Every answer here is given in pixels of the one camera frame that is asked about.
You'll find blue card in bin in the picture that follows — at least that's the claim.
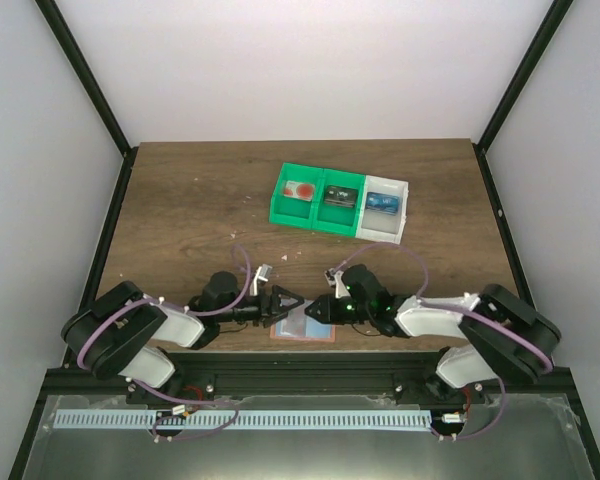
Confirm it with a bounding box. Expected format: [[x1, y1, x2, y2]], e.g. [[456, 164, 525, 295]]
[[365, 192, 400, 215]]

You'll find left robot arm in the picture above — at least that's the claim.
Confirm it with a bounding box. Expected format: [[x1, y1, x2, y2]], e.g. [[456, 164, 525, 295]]
[[61, 265, 304, 389]]

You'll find black aluminium frame rail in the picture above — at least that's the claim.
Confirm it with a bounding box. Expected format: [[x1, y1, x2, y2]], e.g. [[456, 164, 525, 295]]
[[37, 352, 577, 408]]

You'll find black frame post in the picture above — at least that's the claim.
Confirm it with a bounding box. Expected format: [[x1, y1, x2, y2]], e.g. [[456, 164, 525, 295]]
[[475, 0, 576, 151], [33, 0, 134, 157]]

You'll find pink card holder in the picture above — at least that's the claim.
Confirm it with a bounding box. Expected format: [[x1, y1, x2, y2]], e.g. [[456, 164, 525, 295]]
[[270, 310, 335, 343]]

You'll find middle green bin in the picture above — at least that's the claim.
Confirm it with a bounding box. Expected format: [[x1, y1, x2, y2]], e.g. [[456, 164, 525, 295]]
[[312, 169, 365, 237]]

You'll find left black frame post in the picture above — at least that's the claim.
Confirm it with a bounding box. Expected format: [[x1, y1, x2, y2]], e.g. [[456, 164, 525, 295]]
[[33, 0, 134, 157]]

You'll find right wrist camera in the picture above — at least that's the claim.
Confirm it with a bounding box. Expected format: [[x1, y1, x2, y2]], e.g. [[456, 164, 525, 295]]
[[324, 269, 350, 299]]

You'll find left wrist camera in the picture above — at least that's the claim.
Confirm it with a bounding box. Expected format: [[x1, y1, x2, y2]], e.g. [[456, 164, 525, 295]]
[[249, 264, 273, 296]]

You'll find light blue cable duct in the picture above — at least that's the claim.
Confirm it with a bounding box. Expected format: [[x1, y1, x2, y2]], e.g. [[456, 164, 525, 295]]
[[53, 409, 432, 432]]

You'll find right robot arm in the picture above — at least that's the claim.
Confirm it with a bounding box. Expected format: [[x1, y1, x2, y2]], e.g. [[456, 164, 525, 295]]
[[305, 264, 561, 396]]

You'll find red white card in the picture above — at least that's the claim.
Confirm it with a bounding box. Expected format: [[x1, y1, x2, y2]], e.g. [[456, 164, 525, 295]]
[[282, 180, 316, 202], [276, 313, 308, 338]]

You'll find black card in bin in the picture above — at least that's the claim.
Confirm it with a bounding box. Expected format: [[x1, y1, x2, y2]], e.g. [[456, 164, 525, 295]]
[[323, 185, 359, 208]]

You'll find right black frame post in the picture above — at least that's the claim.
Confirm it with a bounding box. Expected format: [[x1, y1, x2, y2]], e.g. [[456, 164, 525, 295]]
[[475, 0, 576, 151]]

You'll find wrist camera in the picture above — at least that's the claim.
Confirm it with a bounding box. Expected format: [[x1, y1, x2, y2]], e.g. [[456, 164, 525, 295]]
[[324, 269, 350, 299], [249, 264, 273, 296]]

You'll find white bin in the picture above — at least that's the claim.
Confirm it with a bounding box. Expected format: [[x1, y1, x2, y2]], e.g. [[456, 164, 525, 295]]
[[355, 175, 409, 244]]

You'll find left green bin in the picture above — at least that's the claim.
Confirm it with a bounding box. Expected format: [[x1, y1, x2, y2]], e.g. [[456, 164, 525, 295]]
[[269, 163, 324, 230]]

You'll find green bin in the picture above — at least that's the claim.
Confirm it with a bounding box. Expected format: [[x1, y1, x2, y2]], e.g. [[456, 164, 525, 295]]
[[312, 169, 365, 237], [269, 163, 324, 230]]

